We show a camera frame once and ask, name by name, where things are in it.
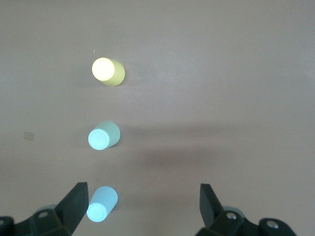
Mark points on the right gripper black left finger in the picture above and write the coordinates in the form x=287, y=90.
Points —
x=73, y=209

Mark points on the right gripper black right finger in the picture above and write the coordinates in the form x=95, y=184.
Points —
x=211, y=211

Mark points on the yellow plastic cup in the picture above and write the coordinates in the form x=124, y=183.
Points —
x=108, y=72

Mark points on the brown table cover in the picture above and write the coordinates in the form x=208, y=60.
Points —
x=221, y=73

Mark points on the pale green plastic cup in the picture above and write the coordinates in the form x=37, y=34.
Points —
x=103, y=137

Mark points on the light blue plastic cup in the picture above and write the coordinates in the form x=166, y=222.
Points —
x=102, y=204

